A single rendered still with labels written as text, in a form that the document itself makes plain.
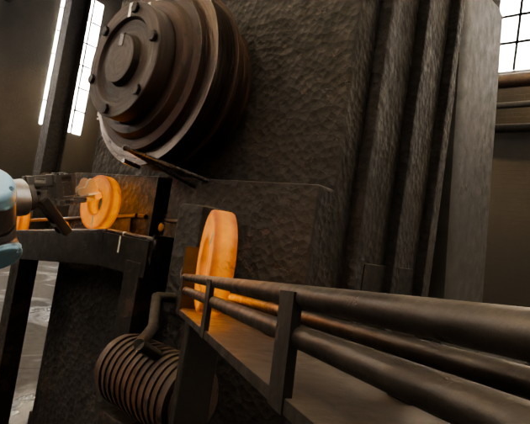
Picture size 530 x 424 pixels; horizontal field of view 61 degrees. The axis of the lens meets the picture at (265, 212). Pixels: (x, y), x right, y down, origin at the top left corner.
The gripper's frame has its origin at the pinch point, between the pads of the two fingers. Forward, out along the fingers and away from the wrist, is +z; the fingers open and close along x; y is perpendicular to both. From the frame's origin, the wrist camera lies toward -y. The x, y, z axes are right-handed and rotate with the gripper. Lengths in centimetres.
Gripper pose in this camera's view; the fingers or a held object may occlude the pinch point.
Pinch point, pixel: (101, 196)
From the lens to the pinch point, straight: 134.5
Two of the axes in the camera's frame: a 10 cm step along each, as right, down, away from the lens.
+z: 6.4, -1.4, 7.5
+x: -7.6, -0.9, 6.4
